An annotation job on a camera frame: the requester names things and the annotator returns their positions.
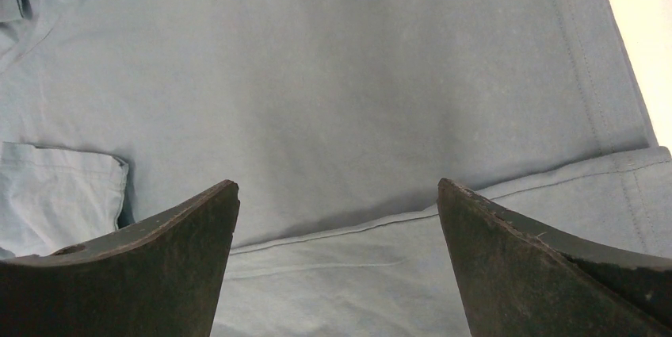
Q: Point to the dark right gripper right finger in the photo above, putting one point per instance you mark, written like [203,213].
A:
[519,277]

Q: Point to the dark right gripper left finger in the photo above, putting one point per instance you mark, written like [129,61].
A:
[161,276]

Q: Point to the grey-blue t shirt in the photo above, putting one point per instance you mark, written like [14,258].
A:
[337,119]

